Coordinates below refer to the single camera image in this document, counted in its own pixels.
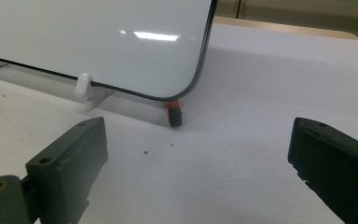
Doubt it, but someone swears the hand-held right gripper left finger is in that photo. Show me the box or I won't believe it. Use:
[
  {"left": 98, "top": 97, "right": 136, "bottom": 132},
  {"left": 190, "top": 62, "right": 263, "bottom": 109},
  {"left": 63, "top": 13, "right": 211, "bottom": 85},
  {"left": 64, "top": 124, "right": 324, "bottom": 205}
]
[{"left": 25, "top": 117, "right": 109, "bottom": 224}]

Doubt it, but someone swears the red and black stand foot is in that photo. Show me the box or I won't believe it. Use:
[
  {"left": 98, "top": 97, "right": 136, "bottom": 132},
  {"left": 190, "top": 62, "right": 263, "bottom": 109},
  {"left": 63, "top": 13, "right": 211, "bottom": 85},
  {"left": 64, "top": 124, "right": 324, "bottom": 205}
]
[{"left": 165, "top": 100, "right": 184, "bottom": 128}]

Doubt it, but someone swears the white whiteboard with black edge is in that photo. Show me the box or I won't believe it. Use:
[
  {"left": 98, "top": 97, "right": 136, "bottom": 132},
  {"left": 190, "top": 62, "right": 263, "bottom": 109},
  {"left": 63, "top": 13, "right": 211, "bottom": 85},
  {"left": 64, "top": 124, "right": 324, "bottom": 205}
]
[{"left": 0, "top": 0, "right": 219, "bottom": 102}]

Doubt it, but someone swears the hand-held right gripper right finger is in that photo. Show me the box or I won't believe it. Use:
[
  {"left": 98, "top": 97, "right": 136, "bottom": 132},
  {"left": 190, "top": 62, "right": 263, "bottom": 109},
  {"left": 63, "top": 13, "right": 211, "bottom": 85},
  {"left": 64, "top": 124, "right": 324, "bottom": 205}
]
[{"left": 287, "top": 117, "right": 358, "bottom": 224}]

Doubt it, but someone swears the light wooden table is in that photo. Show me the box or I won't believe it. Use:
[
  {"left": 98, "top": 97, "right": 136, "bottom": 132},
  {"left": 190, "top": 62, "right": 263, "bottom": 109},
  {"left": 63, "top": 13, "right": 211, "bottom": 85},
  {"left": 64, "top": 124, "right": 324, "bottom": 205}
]
[{"left": 213, "top": 16, "right": 358, "bottom": 41}]

